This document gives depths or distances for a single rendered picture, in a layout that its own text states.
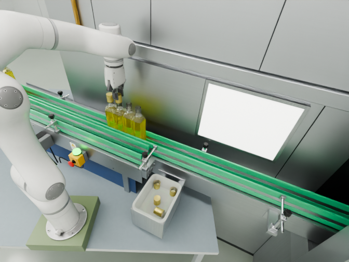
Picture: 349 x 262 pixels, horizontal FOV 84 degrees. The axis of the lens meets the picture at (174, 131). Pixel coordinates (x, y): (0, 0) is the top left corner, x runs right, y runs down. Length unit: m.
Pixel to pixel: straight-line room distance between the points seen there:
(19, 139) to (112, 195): 0.72
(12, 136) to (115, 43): 0.45
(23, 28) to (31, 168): 0.43
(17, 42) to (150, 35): 0.53
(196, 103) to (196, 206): 0.64
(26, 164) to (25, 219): 0.64
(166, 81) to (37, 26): 0.54
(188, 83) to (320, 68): 0.51
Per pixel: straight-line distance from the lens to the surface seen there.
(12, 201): 1.52
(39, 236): 1.25
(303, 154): 1.10
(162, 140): 1.10
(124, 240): 1.20
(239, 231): 1.77
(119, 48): 0.81
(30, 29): 0.71
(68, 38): 0.76
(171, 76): 0.97
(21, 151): 0.79
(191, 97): 0.97
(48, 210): 1.02
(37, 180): 0.84
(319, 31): 0.87
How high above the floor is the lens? 1.87
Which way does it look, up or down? 40 degrees down
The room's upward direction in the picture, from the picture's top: 6 degrees clockwise
